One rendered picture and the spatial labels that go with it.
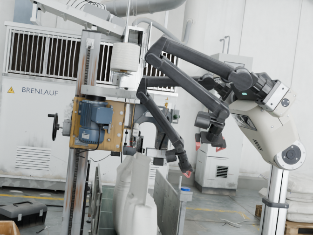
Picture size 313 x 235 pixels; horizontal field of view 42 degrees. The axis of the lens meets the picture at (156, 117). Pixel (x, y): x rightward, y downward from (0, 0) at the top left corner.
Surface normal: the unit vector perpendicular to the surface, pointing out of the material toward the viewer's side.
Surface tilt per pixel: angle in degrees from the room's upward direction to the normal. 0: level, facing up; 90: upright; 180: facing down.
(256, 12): 90
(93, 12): 88
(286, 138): 115
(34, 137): 90
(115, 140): 90
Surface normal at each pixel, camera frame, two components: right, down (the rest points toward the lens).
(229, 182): 0.16, 0.07
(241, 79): -0.10, 0.33
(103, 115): 0.55, 0.11
